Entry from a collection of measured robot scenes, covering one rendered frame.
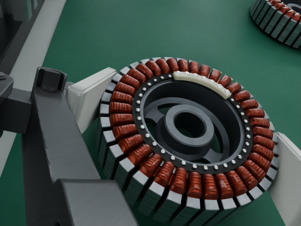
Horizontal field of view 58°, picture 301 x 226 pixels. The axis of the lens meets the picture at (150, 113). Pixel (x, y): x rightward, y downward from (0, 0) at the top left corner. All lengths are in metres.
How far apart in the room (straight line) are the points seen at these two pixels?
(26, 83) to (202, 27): 0.21
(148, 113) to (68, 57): 0.10
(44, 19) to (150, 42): 0.11
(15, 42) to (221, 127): 0.17
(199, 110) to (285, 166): 0.06
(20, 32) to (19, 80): 0.04
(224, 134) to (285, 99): 0.12
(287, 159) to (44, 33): 0.22
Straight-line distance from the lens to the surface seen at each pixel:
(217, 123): 0.20
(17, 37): 0.24
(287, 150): 0.17
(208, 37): 0.33
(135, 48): 0.27
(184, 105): 0.18
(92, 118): 0.16
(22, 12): 0.25
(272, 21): 0.37
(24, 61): 0.25
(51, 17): 0.30
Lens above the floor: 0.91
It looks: 48 degrees down
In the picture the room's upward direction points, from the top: 20 degrees clockwise
